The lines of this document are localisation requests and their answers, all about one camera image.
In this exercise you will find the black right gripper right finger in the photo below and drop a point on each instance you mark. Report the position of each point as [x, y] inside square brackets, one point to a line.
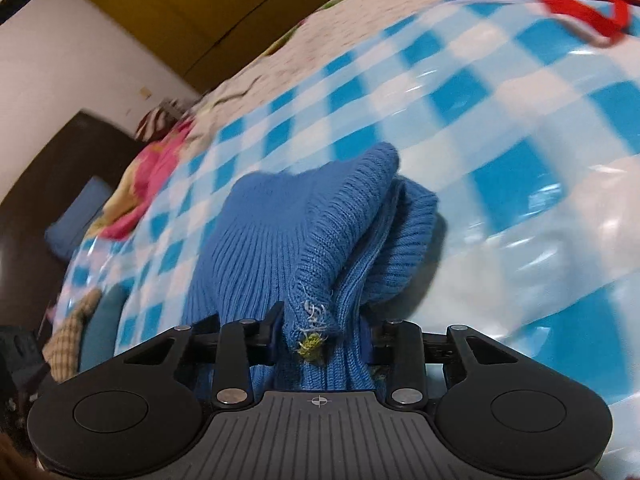
[374, 339]

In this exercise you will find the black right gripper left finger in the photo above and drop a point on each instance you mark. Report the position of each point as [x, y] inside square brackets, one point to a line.
[266, 342]

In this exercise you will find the blue striped knit sweater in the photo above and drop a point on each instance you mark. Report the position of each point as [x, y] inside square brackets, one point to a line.
[321, 244]

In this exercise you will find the teal cushion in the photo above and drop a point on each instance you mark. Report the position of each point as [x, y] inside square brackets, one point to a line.
[99, 337]

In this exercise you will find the beige checkered cloth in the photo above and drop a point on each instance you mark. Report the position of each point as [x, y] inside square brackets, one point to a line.
[62, 351]

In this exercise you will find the pink floral blanket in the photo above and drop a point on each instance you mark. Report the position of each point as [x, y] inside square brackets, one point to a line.
[140, 183]

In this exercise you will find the blue pillow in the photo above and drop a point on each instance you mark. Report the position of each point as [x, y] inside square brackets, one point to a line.
[64, 235]

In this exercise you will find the blue white checkered plastic sheet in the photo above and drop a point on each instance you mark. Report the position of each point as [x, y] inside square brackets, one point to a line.
[525, 127]

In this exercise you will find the red white striped cloth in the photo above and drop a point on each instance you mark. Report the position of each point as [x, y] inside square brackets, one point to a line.
[158, 122]

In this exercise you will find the dark wooden headboard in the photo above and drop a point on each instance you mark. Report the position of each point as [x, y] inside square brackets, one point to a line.
[31, 277]

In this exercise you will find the floral white bed sheet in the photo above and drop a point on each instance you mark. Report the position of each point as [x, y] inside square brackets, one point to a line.
[322, 36]

